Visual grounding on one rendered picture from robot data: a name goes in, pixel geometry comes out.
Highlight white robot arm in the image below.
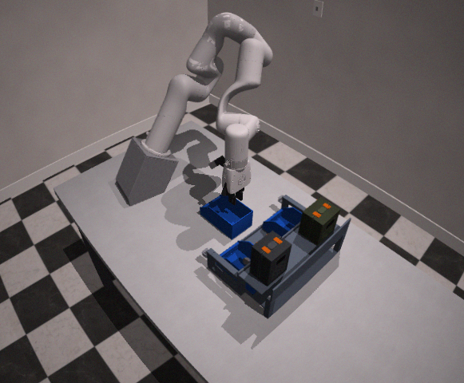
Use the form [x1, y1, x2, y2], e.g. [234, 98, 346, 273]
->
[141, 13, 272, 169]

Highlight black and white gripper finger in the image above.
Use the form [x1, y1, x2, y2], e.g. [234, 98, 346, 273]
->
[236, 188, 244, 201]
[221, 182, 236, 205]

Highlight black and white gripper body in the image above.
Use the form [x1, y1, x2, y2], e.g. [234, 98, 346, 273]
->
[222, 159, 251, 194]

